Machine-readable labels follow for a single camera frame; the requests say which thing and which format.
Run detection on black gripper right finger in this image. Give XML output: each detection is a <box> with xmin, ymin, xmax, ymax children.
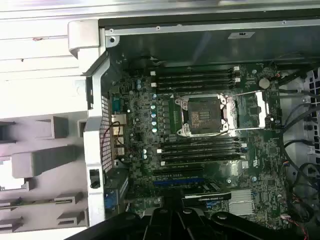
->
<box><xmin>176</xmin><ymin>209</ymin><xmax>305</xmax><ymax>240</ymax></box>

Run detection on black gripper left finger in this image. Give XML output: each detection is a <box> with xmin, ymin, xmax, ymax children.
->
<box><xmin>65</xmin><ymin>208</ymin><xmax>181</xmax><ymax>240</ymax></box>

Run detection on metal socket cover frame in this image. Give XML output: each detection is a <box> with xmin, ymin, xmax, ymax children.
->
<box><xmin>223</xmin><ymin>90</ymin><xmax>272</xmax><ymax>131</ymax></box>

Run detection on CPU socket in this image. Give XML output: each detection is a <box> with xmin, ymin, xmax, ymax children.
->
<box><xmin>174</xmin><ymin>92</ymin><xmax>232</xmax><ymax>138</ymax></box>

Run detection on black graphics card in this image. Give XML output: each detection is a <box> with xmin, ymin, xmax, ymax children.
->
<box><xmin>181</xmin><ymin>184</ymin><xmax>232</xmax><ymax>203</ymax></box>

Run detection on blue expansion slot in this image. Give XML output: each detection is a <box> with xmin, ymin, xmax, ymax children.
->
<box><xmin>152</xmin><ymin>178</ymin><xmax>206</xmax><ymax>188</ymax></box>

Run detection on silver finned chipset heatsink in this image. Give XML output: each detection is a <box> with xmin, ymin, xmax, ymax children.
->
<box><xmin>228</xmin><ymin>189</ymin><xmax>255</xmax><ymax>216</ymax></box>

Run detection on black expansion slot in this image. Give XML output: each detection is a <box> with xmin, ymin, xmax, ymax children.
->
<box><xmin>152</xmin><ymin>166</ymin><xmax>204</xmax><ymax>175</ymax></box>

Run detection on black RAM slot white clips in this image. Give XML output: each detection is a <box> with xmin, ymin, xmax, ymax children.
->
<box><xmin>156</xmin><ymin>142</ymin><xmax>243</xmax><ymax>154</ymax></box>
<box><xmin>160</xmin><ymin>154</ymin><xmax>244</xmax><ymax>167</ymax></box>
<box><xmin>150</xmin><ymin>65</ymin><xmax>241</xmax><ymax>76</ymax></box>
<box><xmin>150</xmin><ymin>77</ymin><xmax>241</xmax><ymax>88</ymax></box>

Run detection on metal socket locking lever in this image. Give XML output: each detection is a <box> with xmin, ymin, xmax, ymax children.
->
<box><xmin>177</xmin><ymin>129</ymin><xmax>231</xmax><ymax>139</ymax></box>

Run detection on green motherboard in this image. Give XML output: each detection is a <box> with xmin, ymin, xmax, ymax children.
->
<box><xmin>107</xmin><ymin>62</ymin><xmax>292</xmax><ymax>227</ymax></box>

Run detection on grey parts rack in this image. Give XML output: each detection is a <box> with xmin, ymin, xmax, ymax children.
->
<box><xmin>0</xmin><ymin>113</ymin><xmax>88</xmax><ymax>230</ymax></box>

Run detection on round coin battery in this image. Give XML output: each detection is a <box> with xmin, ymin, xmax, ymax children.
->
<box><xmin>258</xmin><ymin>76</ymin><xmax>271</xmax><ymax>88</ymax></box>

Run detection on black open PC case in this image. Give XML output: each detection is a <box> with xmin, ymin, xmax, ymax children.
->
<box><xmin>67</xmin><ymin>17</ymin><xmax>320</xmax><ymax>240</ymax></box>

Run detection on white label sticker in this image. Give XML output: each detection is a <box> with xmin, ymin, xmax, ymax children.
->
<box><xmin>227</xmin><ymin>31</ymin><xmax>256</xmax><ymax>40</ymax></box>

